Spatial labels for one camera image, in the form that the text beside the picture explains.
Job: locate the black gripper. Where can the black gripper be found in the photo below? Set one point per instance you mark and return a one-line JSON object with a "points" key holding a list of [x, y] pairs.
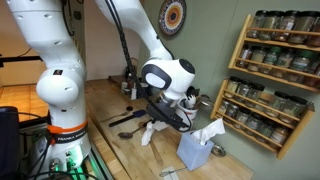
{"points": [[163, 107]]}

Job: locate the white tissue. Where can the white tissue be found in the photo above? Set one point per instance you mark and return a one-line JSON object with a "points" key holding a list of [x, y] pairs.
{"points": [[208, 131], [148, 133]]}

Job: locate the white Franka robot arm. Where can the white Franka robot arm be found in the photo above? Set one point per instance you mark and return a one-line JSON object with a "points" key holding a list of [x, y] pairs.
{"points": [[56, 90]]}

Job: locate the blue tissue box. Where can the blue tissue box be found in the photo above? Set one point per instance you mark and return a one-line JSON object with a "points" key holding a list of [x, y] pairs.
{"points": [[193, 153]]}

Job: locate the white tissue in box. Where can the white tissue in box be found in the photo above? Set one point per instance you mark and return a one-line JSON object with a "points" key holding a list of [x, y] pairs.
{"points": [[208, 131]]}

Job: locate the small black round lid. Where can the small black round lid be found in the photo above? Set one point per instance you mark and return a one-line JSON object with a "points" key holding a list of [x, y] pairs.
{"points": [[129, 108]]}

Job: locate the long wooden spoon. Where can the long wooden spoon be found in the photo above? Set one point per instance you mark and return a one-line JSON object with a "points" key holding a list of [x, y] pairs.
{"points": [[156, 151]]}

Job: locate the white shaker printed label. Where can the white shaker printed label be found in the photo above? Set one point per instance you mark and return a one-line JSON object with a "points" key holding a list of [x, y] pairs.
{"points": [[134, 95]]}

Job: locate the white orange-striped utensil crock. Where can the white orange-striped utensil crock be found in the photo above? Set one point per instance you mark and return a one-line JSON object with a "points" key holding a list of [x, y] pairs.
{"points": [[190, 115]]}

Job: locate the long metal fork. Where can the long metal fork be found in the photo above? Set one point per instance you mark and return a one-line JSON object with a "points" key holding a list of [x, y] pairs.
{"points": [[115, 116]]}

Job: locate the white slotted spoon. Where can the white slotted spoon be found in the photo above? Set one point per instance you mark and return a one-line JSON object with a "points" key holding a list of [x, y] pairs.
{"points": [[191, 100]]}

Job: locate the white cap sauce bottle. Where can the white cap sauce bottle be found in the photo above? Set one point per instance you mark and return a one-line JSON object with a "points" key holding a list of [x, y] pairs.
{"points": [[124, 86]]}

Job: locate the wooden condiment tray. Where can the wooden condiment tray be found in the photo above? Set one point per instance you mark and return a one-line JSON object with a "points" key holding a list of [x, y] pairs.
{"points": [[116, 85]]}

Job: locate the large metal spoon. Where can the large metal spoon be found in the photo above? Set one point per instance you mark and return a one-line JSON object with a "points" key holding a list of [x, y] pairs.
{"points": [[205, 100]]}

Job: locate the white paper sheet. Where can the white paper sheet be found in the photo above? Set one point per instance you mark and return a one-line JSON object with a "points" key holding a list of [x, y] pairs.
{"points": [[171, 176]]}

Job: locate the wooden chair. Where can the wooden chair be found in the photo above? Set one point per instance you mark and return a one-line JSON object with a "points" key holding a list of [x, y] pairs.
{"points": [[134, 65]]}

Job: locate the small metal dish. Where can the small metal dish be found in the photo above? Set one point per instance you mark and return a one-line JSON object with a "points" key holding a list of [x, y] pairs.
{"points": [[218, 150]]}

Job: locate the glass spice jar black lid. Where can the glass spice jar black lid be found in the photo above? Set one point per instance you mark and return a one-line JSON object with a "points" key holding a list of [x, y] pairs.
{"points": [[225, 106], [254, 121], [286, 25], [266, 128], [243, 90], [271, 23], [279, 135], [315, 33], [255, 93], [257, 23], [233, 86], [284, 61], [314, 71], [232, 110], [279, 101], [294, 107], [258, 56], [246, 55], [303, 26], [242, 115]]}

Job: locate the wooden spice rack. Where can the wooden spice rack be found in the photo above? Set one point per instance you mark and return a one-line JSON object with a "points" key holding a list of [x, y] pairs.
{"points": [[290, 140], [240, 43]]}

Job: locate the glass spice jar green lid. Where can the glass spice jar green lid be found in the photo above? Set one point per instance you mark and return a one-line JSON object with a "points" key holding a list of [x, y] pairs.
{"points": [[300, 63], [270, 58]]}

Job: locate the black box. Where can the black box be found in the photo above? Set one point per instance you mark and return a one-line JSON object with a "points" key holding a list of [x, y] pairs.
{"points": [[9, 140]]}

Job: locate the black horizontal bar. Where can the black horizontal bar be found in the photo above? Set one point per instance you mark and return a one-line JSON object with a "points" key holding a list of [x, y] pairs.
{"points": [[20, 60]]}

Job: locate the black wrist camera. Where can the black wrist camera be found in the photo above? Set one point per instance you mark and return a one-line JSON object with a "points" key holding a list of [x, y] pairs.
{"points": [[173, 120]]}

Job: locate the aluminium mounting frame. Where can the aluminium mounting frame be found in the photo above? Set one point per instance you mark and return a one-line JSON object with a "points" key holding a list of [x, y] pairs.
{"points": [[101, 165]]}

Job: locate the colourful decorative wall plate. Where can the colourful decorative wall plate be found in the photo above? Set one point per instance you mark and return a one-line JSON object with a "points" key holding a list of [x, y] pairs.
{"points": [[172, 16]]}

